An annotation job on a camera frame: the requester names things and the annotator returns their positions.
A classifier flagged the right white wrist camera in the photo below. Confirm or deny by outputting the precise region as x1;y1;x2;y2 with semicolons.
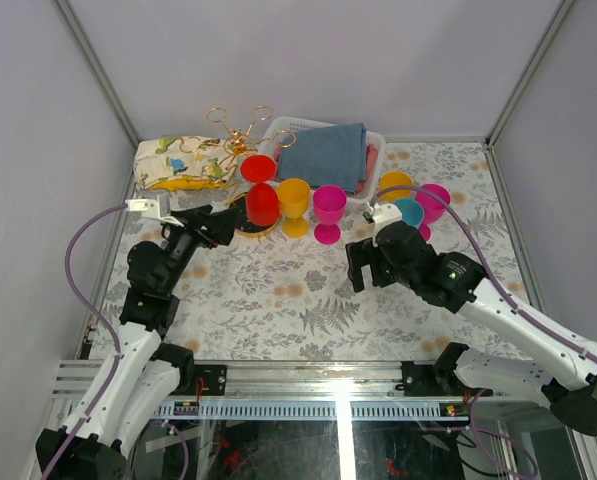
363;203;402;247

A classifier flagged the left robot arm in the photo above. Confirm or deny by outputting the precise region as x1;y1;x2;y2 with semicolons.
35;198;238;479

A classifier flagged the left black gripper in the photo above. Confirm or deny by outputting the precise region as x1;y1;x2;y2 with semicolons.
162;204;241;294

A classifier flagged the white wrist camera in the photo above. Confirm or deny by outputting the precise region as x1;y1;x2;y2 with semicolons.
363;203;402;247
125;194;182;226

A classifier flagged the magenta plastic goblet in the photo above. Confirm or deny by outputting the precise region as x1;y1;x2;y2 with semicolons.
313;185;347;245
415;183;451;241

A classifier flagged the white plastic basket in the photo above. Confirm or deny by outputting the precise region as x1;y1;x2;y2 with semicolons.
256;115;386;205

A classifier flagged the red plastic wine glass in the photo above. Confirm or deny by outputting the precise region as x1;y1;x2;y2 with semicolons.
240;154;280;227

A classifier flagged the yellow plastic goblet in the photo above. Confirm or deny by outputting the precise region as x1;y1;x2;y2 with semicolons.
277;178;311;238
379;171;413;203

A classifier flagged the gold wine glass rack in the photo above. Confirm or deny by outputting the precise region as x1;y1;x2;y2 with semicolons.
179;104;297;238

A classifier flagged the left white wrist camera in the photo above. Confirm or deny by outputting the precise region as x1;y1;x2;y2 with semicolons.
125;194;182;226

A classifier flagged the dinosaur print cloth bag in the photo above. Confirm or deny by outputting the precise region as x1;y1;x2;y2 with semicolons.
133;136;237;191

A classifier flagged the right yellow plastic goblet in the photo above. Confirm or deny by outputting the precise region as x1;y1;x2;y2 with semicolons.
379;171;413;203

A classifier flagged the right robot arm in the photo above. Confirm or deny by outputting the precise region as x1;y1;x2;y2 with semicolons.
345;221;597;437

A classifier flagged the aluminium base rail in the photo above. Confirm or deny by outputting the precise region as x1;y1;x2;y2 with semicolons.
53;361;469;425

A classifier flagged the blue folded cloth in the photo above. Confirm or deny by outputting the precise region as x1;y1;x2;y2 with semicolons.
278;123;367;193

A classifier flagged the left yellow plastic goblet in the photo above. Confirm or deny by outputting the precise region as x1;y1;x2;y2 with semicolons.
277;178;311;238

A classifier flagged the blue plastic goblet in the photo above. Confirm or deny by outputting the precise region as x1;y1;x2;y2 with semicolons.
394;198;425;228

